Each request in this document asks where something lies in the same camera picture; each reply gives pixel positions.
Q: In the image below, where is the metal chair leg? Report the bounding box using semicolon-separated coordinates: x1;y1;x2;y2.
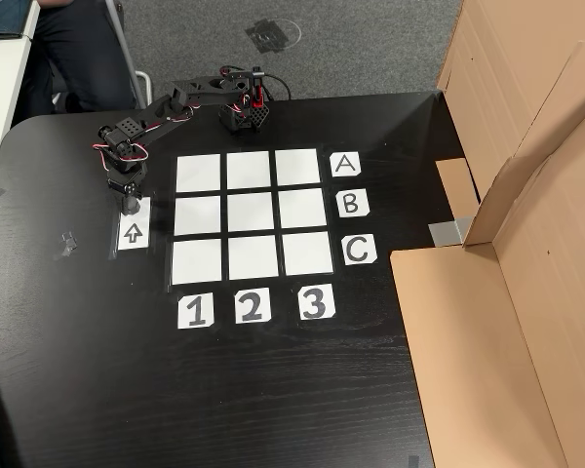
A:
104;0;152;109

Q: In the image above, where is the person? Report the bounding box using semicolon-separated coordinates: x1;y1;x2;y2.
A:
17;0;137;116

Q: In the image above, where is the black power cable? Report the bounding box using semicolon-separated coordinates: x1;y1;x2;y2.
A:
265;74;293;102

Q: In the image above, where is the paper sheet with arrow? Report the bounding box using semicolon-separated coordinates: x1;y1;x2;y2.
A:
117;197;151;252

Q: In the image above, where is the paper sheet with letter A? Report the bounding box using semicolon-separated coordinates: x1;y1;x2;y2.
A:
330;152;362;177

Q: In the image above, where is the paper sheet with number 2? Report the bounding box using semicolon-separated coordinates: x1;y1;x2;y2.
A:
234;291;273;325

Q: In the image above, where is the brown cardboard panel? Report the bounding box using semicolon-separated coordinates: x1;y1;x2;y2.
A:
389;41;585;468
436;0;585;220

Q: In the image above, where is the paper sheet with letter B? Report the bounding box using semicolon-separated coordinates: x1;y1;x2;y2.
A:
336;189;370;218

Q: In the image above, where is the paper sheet with number 3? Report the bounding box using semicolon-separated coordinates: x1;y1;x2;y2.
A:
297;285;335;321

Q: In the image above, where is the thin wrist servo wire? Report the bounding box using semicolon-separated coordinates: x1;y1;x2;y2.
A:
91;140;150;170

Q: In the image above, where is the black and orange clamp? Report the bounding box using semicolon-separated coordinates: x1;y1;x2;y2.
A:
223;65;267;108

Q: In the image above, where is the grey floor tape patch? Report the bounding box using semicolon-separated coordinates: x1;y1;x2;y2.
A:
246;19;293;54

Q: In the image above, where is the white side table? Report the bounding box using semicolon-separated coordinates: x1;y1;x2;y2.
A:
0;0;40;165

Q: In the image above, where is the white paper grid square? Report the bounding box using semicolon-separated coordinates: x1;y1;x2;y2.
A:
226;151;272;190
227;192;275;233
172;239;223;286
174;195;222;236
282;231;334;276
228;235;280;281
175;154;221;193
278;189;327;229
275;148;322;187

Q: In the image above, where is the paper sheet with number 1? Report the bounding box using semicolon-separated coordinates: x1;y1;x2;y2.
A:
176;293;215;330

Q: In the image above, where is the paper sheet with letter C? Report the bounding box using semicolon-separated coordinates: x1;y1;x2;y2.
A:
342;234;377;266

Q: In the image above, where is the dark notebook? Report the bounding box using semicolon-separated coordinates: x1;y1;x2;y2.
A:
0;0;33;40

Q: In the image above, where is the grey tape strip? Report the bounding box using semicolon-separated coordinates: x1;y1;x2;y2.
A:
428;217;474;245

